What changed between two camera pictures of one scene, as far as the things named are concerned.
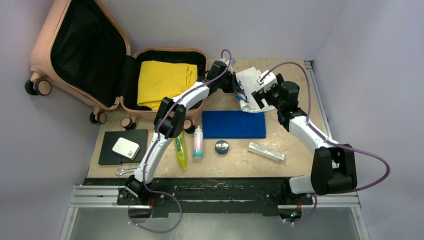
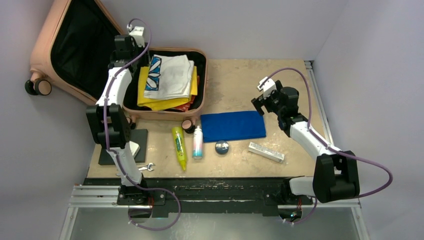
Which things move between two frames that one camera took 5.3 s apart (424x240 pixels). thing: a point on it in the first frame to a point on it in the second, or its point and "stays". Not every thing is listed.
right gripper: (258, 99) stays
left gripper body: (228, 82) to (143, 61)
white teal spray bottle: (198, 143) stays
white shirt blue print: (247, 82) to (169, 77)
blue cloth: (233, 124) stays
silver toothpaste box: (265, 152) stays
